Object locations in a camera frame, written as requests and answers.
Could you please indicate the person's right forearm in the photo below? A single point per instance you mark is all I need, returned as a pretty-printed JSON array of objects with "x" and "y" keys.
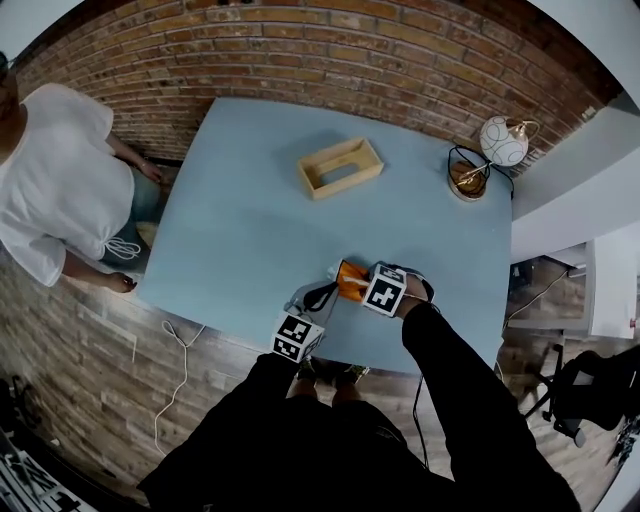
[{"x": 440, "y": 350}]

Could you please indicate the person's left leg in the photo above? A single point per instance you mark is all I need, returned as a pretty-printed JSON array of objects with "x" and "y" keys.
[{"x": 302, "y": 380}]

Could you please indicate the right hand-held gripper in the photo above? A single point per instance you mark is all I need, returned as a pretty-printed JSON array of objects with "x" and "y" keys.
[{"x": 382, "y": 295}]

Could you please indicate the person's left forearm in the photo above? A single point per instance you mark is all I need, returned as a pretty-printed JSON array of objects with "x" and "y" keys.
[{"x": 272, "y": 375}]

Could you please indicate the person's right leg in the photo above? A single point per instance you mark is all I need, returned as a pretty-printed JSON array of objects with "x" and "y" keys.
[{"x": 350, "y": 387}]

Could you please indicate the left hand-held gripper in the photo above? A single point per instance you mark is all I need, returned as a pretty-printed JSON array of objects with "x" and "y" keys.
[{"x": 295, "y": 337}]

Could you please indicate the orange tissue pack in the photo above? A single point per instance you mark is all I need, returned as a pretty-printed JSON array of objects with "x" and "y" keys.
[{"x": 352, "y": 280}]

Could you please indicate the light blue table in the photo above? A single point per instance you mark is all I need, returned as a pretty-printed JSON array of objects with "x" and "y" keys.
[{"x": 250, "y": 240}]

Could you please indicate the wooden tray box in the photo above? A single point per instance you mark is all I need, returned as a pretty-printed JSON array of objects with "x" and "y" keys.
[{"x": 345, "y": 187}]

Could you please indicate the black office chair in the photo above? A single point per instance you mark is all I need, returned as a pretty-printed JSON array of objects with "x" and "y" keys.
[{"x": 595, "y": 390}]

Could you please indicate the person's black clothed torso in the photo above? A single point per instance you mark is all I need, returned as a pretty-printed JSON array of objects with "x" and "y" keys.
[{"x": 325, "y": 450}]

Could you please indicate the person's leg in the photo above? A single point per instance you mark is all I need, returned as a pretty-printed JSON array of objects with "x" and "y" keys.
[
  {"x": 350, "y": 387},
  {"x": 302, "y": 380}
]

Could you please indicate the gold globe shade table lamp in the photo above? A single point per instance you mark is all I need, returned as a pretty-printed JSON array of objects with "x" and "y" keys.
[{"x": 502, "y": 142}]

